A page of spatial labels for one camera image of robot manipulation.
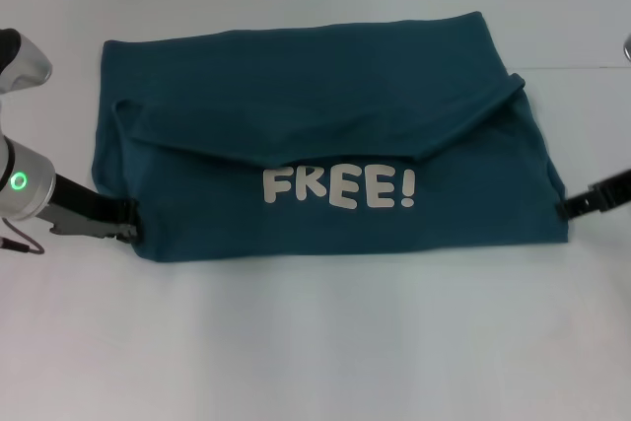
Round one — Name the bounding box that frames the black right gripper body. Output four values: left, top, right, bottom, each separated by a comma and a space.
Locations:
585, 168, 631, 214

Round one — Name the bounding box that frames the teal blue shirt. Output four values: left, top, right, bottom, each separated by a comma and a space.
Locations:
91, 10, 572, 262

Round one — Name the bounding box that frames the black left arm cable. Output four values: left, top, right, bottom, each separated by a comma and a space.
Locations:
0, 217, 46, 255

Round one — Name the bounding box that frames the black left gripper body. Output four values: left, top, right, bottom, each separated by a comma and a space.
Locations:
37, 173, 135, 241

